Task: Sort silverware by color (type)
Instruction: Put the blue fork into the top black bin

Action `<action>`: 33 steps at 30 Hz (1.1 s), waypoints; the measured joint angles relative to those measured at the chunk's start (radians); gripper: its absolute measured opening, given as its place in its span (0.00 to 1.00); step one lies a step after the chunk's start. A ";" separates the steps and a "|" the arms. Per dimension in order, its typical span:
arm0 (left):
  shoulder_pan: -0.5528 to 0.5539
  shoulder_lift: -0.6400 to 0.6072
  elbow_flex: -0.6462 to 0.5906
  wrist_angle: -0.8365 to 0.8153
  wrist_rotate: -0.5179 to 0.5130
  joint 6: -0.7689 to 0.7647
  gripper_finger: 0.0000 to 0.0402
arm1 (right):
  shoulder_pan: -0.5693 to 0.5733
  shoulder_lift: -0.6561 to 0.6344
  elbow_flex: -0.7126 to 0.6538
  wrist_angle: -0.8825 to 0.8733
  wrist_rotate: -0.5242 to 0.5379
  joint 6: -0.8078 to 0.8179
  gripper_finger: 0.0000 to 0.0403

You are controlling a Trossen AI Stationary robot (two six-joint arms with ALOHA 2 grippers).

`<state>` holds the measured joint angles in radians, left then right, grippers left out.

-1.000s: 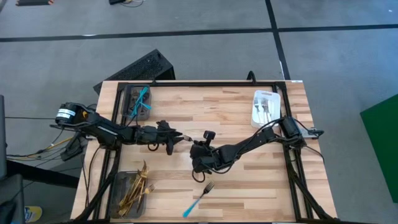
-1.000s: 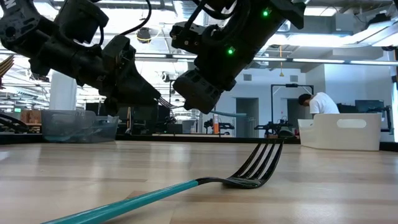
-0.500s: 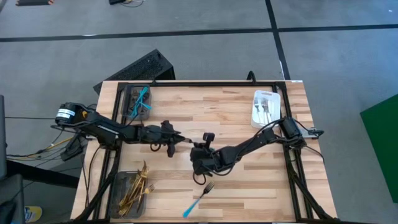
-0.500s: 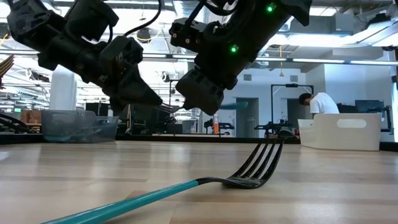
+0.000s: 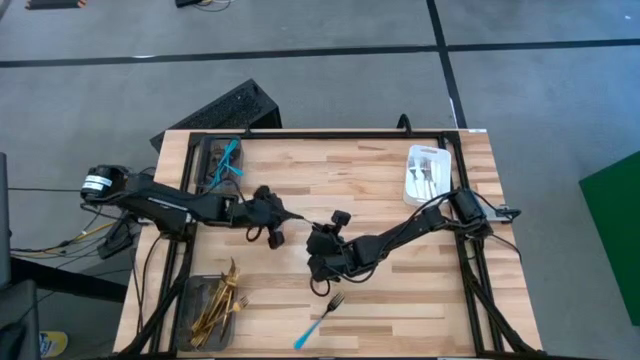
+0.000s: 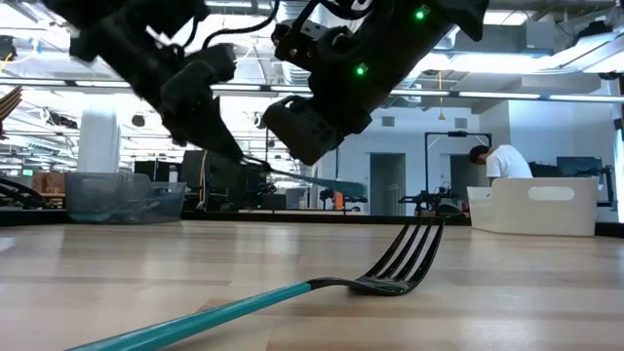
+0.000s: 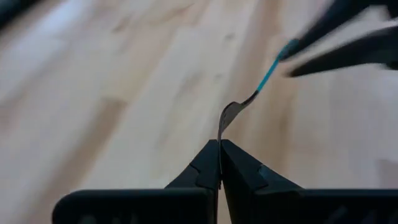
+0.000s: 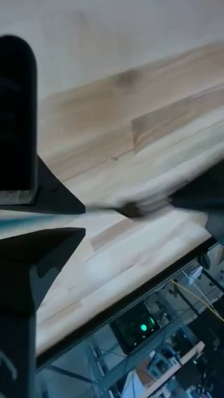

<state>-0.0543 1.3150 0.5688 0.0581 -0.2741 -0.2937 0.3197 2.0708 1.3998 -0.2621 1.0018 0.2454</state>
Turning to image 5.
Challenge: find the black orange floor object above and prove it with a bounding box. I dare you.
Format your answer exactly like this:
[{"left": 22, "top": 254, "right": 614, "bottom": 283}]
[{"left": 24, "top": 0, "right": 87, "bottom": 11}]

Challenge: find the gold fork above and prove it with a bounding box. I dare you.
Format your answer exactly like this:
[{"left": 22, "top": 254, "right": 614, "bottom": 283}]
[
  {"left": 219, "top": 294, "right": 236, "bottom": 337},
  {"left": 199, "top": 277, "right": 236, "bottom": 346},
  {"left": 219, "top": 256, "right": 242, "bottom": 301},
  {"left": 192, "top": 284, "right": 229, "bottom": 349},
  {"left": 197, "top": 289, "right": 234, "bottom": 341},
  {"left": 207, "top": 294, "right": 251, "bottom": 331},
  {"left": 189, "top": 299, "right": 224, "bottom": 349},
  {"left": 190, "top": 309, "right": 216, "bottom": 350}
]

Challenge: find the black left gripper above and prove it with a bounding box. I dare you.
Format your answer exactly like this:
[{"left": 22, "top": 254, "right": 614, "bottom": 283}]
[{"left": 238, "top": 185, "right": 305, "bottom": 250}]

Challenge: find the black floor beam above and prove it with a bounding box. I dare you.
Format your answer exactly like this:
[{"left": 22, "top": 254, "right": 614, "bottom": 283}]
[{"left": 9, "top": 257, "right": 129, "bottom": 305}]

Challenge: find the black perforated box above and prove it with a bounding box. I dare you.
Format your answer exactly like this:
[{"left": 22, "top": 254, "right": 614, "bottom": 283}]
[{"left": 149, "top": 78, "right": 284, "bottom": 153}]

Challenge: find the yellow blue bag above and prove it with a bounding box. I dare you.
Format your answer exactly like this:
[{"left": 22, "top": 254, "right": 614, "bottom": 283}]
[{"left": 38, "top": 329, "right": 69, "bottom": 359}]

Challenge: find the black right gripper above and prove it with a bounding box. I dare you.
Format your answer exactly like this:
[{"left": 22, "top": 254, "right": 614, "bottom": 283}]
[{"left": 306, "top": 209, "right": 359, "bottom": 282}]

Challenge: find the green panel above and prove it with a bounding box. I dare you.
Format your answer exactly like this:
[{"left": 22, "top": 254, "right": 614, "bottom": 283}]
[{"left": 578, "top": 149, "right": 640, "bottom": 329}]

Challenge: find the yellow cable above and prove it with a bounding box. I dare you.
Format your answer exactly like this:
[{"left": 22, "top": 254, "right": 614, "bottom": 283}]
[{"left": 9, "top": 219, "right": 124, "bottom": 257}]

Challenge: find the gray translucent plastic bin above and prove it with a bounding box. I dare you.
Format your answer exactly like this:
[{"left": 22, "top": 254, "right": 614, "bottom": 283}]
[
  {"left": 174, "top": 273, "right": 237, "bottom": 353},
  {"left": 196, "top": 134, "right": 247, "bottom": 195}
]

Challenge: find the black device with cables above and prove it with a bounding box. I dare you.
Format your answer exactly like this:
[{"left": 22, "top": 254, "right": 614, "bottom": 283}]
[{"left": 174, "top": 0, "right": 234, "bottom": 13}]

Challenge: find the white plastic bin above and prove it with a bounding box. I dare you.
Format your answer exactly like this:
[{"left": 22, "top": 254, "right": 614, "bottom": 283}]
[{"left": 402, "top": 144, "right": 454, "bottom": 209}]

